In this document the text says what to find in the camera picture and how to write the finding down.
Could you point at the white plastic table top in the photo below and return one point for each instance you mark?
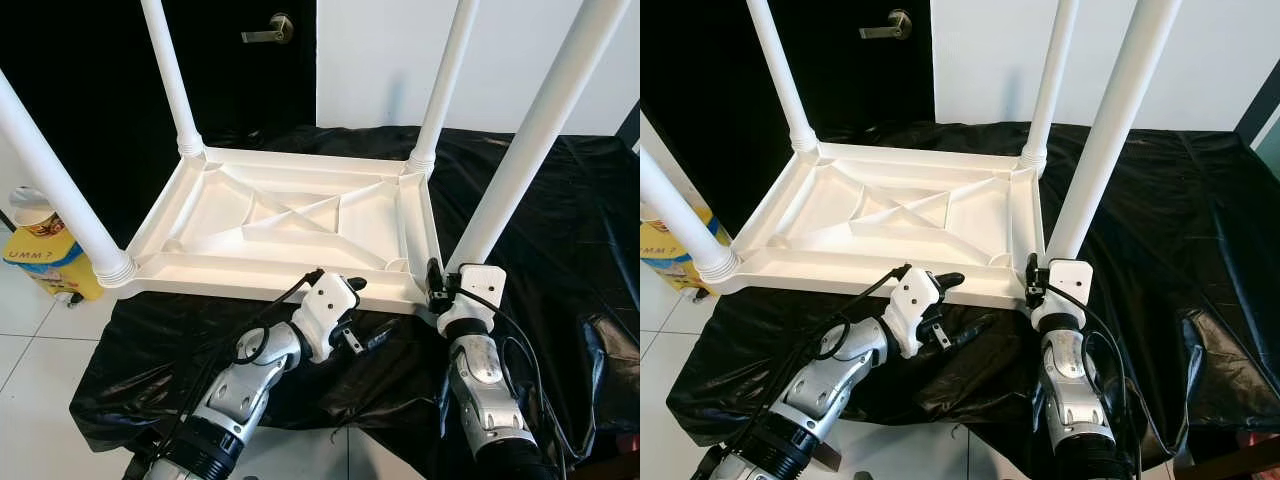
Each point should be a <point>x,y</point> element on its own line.
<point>860,210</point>
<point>250,215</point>

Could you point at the white plastic table leg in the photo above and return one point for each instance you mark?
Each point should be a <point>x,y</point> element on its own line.
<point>170,70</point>
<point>1050,80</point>
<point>1115,110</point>
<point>680,215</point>
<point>445,80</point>
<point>780,70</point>
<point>55,170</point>
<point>540,110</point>

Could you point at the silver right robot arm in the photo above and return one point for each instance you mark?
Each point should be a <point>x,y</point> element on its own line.
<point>485,390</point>
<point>1070,390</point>

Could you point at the black plastic table sheet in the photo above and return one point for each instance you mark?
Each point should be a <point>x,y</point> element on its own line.
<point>400,390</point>
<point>1000,390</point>

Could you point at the brown wooden table leg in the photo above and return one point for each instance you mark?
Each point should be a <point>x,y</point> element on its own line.
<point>1230,458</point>
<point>825,455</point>

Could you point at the yellow cardboard box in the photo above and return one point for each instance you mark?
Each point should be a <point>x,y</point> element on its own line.
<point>45,268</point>
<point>662,255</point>

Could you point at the black door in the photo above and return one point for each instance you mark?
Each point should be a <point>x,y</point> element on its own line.
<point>80,60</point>
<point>700,70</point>

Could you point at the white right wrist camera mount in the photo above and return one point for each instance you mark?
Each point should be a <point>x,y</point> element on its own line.
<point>478,290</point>
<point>1068,285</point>

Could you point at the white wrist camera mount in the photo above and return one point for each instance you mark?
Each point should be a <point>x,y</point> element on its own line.
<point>325,310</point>
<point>912,305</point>
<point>1068,285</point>
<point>478,290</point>

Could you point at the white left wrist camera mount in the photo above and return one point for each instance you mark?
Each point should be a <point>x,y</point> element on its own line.
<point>912,305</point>
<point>325,310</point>

